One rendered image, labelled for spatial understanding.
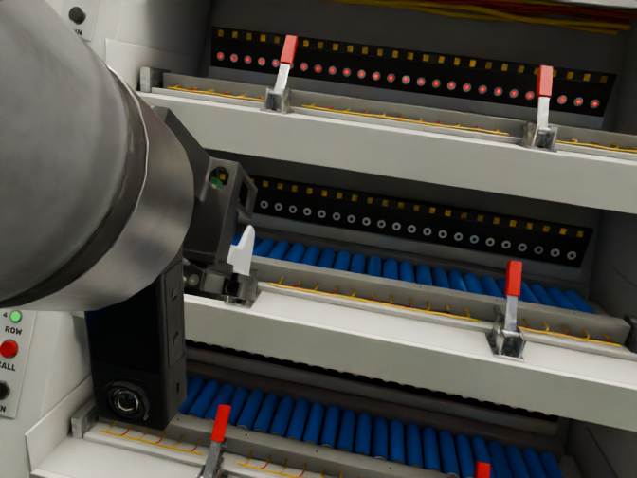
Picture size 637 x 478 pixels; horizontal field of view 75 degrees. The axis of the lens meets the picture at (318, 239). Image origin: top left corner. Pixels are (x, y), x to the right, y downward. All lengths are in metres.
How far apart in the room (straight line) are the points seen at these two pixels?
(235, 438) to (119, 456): 0.13
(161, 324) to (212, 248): 0.05
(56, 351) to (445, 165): 0.44
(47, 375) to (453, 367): 0.41
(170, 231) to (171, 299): 0.07
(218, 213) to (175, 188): 0.09
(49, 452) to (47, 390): 0.07
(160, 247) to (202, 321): 0.29
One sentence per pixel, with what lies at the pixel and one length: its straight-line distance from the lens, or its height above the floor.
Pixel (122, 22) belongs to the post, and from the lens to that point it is 0.55.
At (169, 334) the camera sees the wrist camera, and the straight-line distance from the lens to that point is 0.24.
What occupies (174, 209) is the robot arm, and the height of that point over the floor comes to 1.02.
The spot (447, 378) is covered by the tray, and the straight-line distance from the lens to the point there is 0.44.
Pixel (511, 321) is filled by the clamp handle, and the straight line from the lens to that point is 0.45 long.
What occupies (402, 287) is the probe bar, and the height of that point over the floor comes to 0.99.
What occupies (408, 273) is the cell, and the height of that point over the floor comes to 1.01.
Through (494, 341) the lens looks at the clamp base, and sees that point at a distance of 0.46.
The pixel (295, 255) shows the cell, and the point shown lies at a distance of 0.52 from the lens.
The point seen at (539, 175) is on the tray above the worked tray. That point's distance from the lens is 0.46.
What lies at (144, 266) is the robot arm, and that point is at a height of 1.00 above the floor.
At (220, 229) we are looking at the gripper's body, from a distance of 0.24.
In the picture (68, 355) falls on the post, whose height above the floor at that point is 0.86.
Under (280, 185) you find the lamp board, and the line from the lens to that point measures 0.57.
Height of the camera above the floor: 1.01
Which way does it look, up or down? 2 degrees up
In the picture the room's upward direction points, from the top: 10 degrees clockwise
